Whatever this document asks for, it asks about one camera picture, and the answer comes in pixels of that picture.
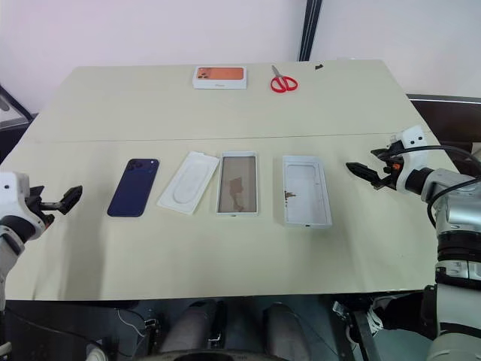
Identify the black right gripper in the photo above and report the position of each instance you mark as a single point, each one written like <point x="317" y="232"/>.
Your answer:
<point x="394" y="167"/>

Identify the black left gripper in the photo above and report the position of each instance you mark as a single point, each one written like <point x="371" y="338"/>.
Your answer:
<point x="47" y="220"/>

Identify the white phone box lid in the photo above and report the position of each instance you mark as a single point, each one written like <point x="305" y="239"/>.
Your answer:
<point x="304" y="188"/>

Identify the dark blue smartphone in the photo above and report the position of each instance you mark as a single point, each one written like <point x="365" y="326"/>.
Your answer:
<point x="133" y="188"/>

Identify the white paper insert tray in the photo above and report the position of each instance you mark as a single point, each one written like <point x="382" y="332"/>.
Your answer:
<point x="186" y="184"/>

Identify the white phone box base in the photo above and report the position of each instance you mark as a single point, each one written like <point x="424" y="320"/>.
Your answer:
<point x="237" y="180"/>

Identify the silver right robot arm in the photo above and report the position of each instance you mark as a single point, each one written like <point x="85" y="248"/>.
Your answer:
<point x="454" y="203"/>

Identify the white box orange phone print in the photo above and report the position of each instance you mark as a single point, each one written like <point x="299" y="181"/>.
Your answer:
<point x="221" y="77"/>

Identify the black side table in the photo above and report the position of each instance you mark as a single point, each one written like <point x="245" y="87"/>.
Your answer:
<point x="451" y="113"/>

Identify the dark framed case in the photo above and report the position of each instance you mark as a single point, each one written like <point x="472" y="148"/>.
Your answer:
<point x="11" y="109"/>

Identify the small black clip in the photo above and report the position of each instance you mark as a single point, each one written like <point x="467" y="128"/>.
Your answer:
<point x="319" y="67"/>

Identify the grey rounded shape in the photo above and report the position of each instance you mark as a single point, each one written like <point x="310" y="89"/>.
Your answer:
<point x="191" y="327"/>
<point x="287" y="331"/>

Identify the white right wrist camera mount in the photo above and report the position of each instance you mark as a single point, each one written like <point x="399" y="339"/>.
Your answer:
<point x="411" y="137"/>

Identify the dark vertical frame post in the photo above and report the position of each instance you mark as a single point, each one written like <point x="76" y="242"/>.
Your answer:
<point x="311" y="30"/>

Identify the black metal bracket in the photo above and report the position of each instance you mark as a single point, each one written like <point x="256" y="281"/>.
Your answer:
<point x="357" y="331"/>

